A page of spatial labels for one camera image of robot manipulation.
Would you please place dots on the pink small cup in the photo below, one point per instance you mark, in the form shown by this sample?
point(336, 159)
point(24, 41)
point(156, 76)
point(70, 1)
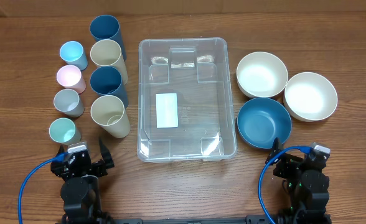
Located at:
point(70, 76)

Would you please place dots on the near beige tall cup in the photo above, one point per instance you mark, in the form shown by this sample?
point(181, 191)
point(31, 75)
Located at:
point(108, 111)

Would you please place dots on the dark blue bowl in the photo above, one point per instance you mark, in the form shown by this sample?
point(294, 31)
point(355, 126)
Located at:
point(262, 120)

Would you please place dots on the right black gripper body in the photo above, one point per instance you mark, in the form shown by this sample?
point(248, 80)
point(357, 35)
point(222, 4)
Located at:
point(286, 169)

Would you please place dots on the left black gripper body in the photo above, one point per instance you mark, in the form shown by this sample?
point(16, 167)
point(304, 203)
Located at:
point(99, 169)

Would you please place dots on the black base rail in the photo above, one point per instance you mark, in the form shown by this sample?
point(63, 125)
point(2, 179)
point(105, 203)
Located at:
point(249, 219)

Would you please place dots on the white label in bin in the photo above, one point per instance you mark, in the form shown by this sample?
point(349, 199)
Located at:
point(166, 110)

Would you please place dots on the far beige tall cup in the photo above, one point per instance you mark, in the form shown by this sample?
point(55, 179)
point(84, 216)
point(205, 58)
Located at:
point(108, 52)

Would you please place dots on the far dark blue tall cup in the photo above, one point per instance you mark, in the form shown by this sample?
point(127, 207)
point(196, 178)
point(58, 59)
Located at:
point(107, 27)

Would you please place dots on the beige tall cup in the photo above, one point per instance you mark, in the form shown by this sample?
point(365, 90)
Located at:
point(108, 52)
point(108, 111)

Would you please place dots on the dark blue tall cup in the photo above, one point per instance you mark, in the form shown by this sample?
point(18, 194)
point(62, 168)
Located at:
point(108, 81)
point(107, 27)

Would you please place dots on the mint green small cup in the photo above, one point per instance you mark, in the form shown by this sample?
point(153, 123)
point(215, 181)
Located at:
point(64, 131)

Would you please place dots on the near dark blue tall cup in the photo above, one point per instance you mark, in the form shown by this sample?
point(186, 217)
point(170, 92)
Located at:
point(108, 81)

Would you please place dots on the light blue small cup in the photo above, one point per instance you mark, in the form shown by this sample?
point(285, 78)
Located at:
point(72, 52)

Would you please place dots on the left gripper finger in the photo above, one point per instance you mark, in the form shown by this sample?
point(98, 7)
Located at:
point(106, 155)
point(61, 152)

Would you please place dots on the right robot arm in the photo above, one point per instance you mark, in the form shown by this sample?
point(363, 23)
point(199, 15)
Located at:
point(308, 195)

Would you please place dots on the grey small cup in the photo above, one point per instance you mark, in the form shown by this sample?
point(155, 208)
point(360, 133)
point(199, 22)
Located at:
point(68, 101)

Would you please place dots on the clear plastic storage bin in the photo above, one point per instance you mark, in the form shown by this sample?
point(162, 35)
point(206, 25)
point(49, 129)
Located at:
point(197, 70)

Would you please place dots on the cream bowl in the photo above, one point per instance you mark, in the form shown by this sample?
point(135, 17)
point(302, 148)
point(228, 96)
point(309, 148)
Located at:
point(261, 75)
point(310, 97)

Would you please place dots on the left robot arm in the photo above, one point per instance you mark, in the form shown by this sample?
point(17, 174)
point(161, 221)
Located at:
point(81, 191)

